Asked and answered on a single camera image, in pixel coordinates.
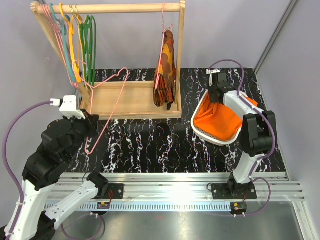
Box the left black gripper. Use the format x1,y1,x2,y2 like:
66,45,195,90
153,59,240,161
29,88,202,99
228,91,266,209
63,108,100,161

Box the orange trousers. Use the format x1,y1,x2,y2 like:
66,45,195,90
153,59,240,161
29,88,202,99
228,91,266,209
193,94,243,142

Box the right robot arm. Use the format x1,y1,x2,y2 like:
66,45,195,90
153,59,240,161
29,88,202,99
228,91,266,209
206,69,277,200

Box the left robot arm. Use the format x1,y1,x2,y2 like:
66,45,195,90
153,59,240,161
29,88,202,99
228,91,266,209
0,109,109,240

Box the camouflage patterned trousers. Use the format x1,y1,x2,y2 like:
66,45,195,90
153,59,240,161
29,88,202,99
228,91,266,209
153,30,177,111

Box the green hanger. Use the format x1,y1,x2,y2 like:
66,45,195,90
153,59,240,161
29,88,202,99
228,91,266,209
79,18,94,91
82,14,98,91

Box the yellow hanger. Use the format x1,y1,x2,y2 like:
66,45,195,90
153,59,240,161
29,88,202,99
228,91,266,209
59,3,81,83
73,14,83,60

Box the teal hanger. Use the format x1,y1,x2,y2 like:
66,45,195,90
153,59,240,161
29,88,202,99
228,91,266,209
49,3,77,87

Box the wooden clothes rack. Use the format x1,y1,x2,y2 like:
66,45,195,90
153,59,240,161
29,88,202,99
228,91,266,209
30,0,186,120

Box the white perforated plastic basket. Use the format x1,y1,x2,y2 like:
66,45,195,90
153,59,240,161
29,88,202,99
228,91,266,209
190,90,241,146

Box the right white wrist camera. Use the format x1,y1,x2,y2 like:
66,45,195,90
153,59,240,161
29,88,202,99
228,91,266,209
206,69,221,87

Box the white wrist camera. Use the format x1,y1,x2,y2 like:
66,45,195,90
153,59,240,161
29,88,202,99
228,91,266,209
50,95,86,120
206,69,221,87

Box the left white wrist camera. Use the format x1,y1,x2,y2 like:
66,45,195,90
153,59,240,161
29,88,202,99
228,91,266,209
50,95,86,120

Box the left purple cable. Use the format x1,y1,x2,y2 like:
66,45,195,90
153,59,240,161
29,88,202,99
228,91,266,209
1,100,53,238

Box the pink wire hanger with camouflage trousers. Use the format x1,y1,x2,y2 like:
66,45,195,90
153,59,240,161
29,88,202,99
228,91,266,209
154,2,174,90

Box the aluminium mounting rail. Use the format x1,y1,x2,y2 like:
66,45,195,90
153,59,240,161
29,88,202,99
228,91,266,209
78,172,305,212

